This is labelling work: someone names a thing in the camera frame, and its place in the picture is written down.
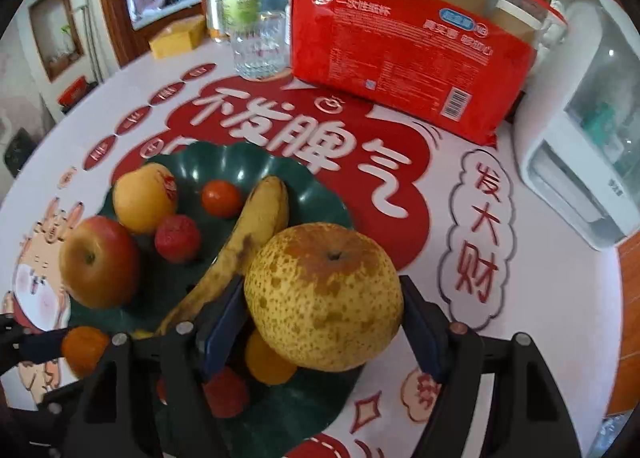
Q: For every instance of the red round tin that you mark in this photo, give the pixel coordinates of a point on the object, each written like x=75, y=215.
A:
x=75, y=91

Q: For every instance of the wooden side cabinet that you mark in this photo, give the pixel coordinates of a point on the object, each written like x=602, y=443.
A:
x=627, y=328

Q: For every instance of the small orange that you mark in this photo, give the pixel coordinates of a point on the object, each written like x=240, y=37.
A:
x=86, y=350
x=265, y=360

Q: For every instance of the large spotted yellow pear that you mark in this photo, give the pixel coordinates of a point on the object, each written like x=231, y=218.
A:
x=325, y=298

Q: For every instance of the yellow cardboard box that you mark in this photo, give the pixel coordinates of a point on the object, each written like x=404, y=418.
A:
x=175, y=40

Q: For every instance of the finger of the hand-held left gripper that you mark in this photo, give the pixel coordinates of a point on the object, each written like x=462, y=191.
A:
x=42, y=345
x=57, y=403

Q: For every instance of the red pack of paper cups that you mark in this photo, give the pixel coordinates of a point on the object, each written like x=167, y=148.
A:
x=400, y=52

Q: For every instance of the clear ribbed drinking glass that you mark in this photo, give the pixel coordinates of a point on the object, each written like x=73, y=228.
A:
x=260, y=50

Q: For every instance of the small bottle orange liquid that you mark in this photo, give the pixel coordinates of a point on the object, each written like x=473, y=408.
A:
x=216, y=20

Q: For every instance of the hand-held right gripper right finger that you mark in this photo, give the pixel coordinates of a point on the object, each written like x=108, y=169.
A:
x=422, y=338

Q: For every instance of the white cup sterilizer cabinet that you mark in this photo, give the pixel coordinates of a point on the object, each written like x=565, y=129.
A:
x=590, y=112

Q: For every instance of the dark green scalloped plate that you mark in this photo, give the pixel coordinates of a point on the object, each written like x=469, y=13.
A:
x=300, y=418

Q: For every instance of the spotted yellow banana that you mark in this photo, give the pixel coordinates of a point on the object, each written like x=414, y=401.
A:
x=260, y=218

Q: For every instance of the red yellow apple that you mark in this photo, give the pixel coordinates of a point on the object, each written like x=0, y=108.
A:
x=100, y=265

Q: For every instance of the yellow round fruit red sticker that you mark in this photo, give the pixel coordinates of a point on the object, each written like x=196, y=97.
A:
x=142, y=200

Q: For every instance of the wooden wall niche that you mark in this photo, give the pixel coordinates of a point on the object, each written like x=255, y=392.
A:
x=55, y=32

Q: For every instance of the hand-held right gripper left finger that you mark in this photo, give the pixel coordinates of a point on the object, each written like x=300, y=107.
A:
x=225, y=333

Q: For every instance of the small red fruit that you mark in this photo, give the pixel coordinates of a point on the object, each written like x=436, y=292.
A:
x=177, y=239

